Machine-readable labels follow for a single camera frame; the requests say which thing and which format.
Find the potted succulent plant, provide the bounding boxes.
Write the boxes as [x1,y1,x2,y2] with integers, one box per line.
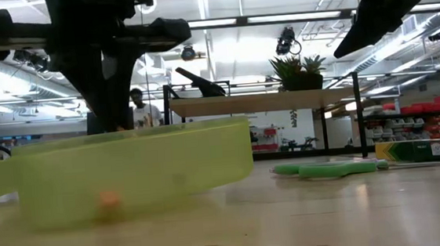
[267,52,329,94]

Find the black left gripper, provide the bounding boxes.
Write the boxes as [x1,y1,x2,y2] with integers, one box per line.
[0,0,200,142]

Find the person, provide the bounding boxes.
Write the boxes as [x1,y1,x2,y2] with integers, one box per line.
[128,85,165,130]

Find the yellow translucent plastic case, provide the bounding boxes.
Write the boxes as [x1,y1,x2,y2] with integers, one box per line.
[0,114,259,236]

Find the black round fixture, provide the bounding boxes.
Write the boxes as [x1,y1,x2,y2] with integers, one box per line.
[180,43,198,63]

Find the black stapler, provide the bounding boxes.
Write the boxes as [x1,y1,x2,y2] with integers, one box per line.
[174,62,227,101]

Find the black beam with light strips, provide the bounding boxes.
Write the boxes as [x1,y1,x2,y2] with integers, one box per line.
[123,0,440,38]

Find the wooden shelf with black legs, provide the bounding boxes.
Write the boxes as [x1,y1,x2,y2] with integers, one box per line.
[160,68,370,174]

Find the green yellow crayon box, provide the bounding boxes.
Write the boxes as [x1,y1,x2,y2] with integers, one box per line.
[373,137,440,166]

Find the black hanging camera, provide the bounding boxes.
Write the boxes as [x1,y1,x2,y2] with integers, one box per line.
[273,25,303,57]

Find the white cart with red bins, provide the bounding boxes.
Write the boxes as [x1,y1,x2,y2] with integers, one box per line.
[249,125,281,154]

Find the green-handled scissors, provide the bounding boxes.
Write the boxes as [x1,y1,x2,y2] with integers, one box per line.
[269,151,440,184]

